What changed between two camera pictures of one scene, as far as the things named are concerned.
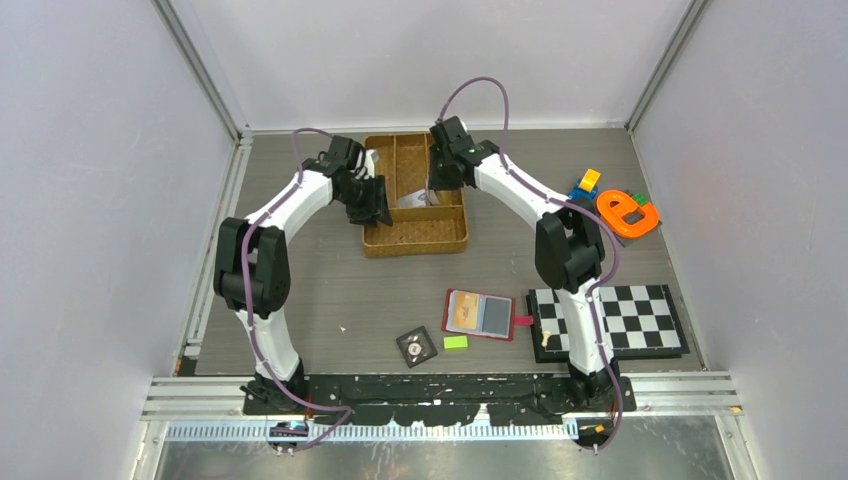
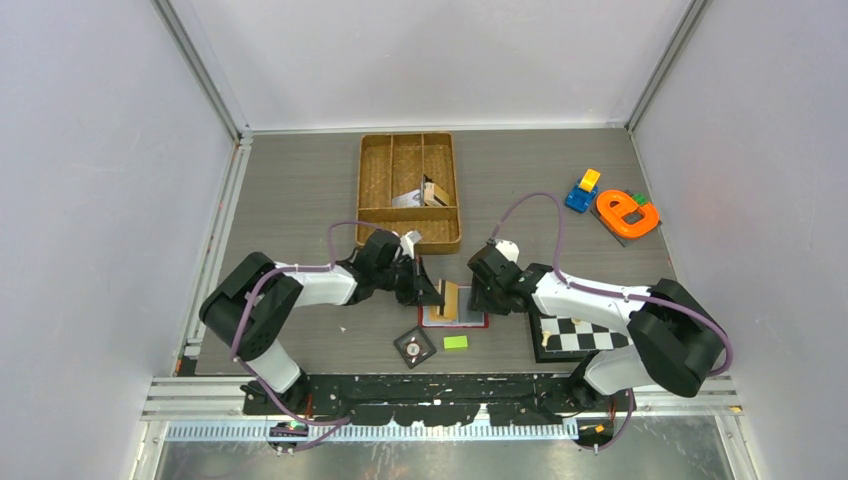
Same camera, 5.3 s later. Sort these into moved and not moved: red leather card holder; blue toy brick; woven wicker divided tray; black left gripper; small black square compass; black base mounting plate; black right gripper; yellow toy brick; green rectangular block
Moved: red leather card holder; black left gripper; black right gripper
Not moved: black base mounting plate; yellow toy brick; blue toy brick; small black square compass; green rectangular block; woven wicker divided tray
